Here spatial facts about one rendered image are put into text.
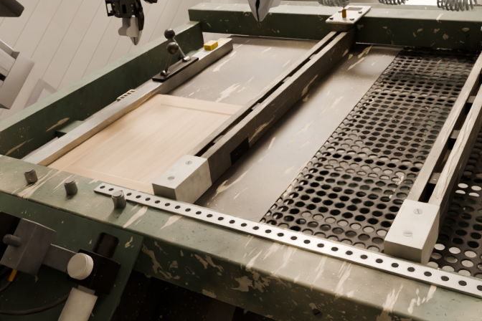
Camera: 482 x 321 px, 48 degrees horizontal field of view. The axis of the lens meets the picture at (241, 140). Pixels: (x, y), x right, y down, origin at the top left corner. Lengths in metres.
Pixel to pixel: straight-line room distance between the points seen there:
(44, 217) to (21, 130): 0.52
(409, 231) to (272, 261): 0.23
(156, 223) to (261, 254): 0.23
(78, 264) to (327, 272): 0.43
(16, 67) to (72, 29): 4.75
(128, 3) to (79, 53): 4.06
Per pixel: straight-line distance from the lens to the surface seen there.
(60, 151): 1.47
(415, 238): 0.94
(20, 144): 1.70
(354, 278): 0.90
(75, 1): 5.72
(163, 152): 1.37
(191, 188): 1.17
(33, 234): 1.08
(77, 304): 1.02
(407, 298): 0.87
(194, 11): 2.31
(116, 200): 1.13
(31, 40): 5.39
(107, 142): 1.49
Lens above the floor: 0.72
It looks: 18 degrees up
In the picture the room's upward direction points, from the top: 21 degrees clockwise
